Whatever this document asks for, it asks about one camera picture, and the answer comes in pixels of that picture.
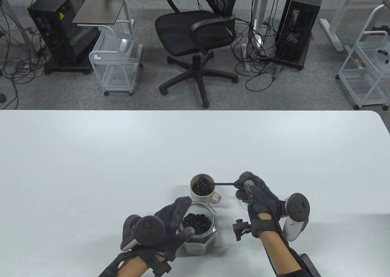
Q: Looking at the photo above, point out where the person's left hand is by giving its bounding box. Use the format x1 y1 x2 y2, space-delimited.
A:
136 196 195 262

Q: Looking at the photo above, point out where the person's right hand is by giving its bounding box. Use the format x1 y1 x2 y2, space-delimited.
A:
234 171 287 238

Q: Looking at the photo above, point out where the beige cup with handle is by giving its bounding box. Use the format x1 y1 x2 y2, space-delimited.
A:
190 174 222 204

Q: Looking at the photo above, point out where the small coffee beans heap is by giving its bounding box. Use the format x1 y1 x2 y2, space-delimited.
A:
193 178 213 197

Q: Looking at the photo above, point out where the octagonal glass jar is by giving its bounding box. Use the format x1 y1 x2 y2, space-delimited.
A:
177 201 219 254

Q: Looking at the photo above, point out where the black measuring scoop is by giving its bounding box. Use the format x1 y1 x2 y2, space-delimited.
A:
200 179 236 190

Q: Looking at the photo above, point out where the black forearm battery pack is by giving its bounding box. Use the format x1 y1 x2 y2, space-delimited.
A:
298 253 321 277

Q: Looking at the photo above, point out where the person's right forearm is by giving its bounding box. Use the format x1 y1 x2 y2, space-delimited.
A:
259 231 305 277

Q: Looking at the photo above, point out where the person's left forearm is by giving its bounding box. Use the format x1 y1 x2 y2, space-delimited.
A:
98 250 153 277

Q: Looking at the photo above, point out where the black white left hand controller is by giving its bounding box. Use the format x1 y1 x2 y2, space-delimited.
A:
121 215 166 252

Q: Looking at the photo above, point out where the black white hand controller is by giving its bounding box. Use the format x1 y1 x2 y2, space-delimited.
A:
283 193 311 241
121 215 166 252

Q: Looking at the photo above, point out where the black white right hand controller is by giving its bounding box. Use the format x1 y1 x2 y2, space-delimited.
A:
283 193 311 241

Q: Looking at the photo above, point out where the white power strip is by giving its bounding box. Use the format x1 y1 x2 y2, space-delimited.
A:
241 44 252 73

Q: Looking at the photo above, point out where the white cart with brown-top table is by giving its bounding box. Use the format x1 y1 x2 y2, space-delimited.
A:
89 25 144 96

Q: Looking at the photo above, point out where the black mesh office chair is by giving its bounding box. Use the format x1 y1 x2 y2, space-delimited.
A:
155 0 246 108

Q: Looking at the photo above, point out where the white desk column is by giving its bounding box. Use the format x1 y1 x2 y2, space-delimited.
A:
251 0 275 58

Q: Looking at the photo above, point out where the black computer tower yellow sticker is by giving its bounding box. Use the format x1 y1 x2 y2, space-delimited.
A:
27 0 101 75

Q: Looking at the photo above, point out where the brown top side table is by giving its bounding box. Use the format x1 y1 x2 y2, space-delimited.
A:
72 0 136 35

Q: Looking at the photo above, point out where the grey desk leg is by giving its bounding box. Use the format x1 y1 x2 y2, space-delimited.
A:
0 0 34 55

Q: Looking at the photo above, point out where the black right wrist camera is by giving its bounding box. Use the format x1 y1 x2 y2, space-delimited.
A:
232 219 253 242

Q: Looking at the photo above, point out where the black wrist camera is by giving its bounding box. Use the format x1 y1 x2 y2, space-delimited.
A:
151 250 172 276
232 219 253 242

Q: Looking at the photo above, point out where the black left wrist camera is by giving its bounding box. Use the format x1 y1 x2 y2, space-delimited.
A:
151 250 172 276

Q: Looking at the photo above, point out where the white wire utility cart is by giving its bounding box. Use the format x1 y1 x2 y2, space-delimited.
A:
336 4 390 111

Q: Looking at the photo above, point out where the white desk frame dark top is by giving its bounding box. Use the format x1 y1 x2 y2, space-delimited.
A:
314 0 358 52

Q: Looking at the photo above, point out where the tangled black cable bundle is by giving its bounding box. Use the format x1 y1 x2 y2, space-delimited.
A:
0 2 46 110

